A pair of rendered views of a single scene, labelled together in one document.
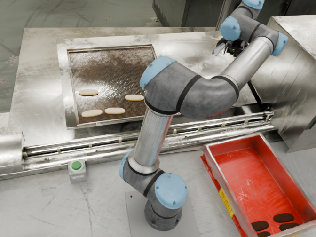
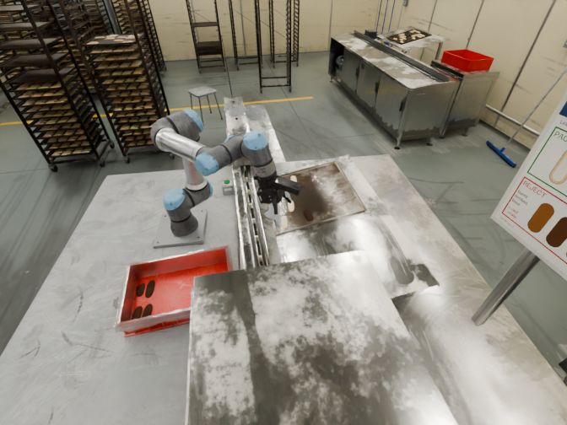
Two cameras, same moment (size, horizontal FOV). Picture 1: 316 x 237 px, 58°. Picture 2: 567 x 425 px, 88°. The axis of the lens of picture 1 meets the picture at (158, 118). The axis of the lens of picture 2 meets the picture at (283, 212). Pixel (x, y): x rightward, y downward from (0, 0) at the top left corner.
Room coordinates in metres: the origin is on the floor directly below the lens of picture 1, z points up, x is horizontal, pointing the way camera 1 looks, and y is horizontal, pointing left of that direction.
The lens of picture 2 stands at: (1.35, -1.13, 2.00)
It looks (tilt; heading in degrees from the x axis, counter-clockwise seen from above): 41 degrees down; 104
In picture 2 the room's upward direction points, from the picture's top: 1 degrees counter-clockwise
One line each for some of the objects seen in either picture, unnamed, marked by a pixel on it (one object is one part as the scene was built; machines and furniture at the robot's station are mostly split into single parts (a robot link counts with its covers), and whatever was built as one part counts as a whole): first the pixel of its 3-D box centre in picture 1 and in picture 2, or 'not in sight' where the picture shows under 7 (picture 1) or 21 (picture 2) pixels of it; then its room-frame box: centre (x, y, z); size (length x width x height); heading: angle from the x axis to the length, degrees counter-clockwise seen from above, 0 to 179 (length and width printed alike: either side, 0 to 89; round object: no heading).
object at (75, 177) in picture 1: (77, 172); (228, 189); (0.63, 0.30, 0.84); 0.08 x 0.08 x 0.11; 24
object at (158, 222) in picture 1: (164, 207); (182, 220); (0.52, -0.09, 0.90); 0.15 x 0.15 x 0.10
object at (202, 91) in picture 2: not in sight; (204, 105); (-0.91, 3.07, 0.23); 0.36 x 0.36 x 0.46; 54
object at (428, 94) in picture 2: not in sight; (393, 73); (1.92, 4.22, 0.51); 3.00 x 1.26 x 1.03; 114
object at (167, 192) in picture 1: (167, 193); (177, 203); (0.51, -0.08, 1.01); 0.13 x 0.12 x 0.14; 60
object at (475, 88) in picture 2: not in sight; (451, 99); (2.70, 3.47, 0.44); 0.70 x 0.55 x 0.87; 114
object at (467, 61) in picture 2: not in sight; (466, 60); (2.70, 3.47, 0.94); 0.51 x 0.36 x 0.13; 118
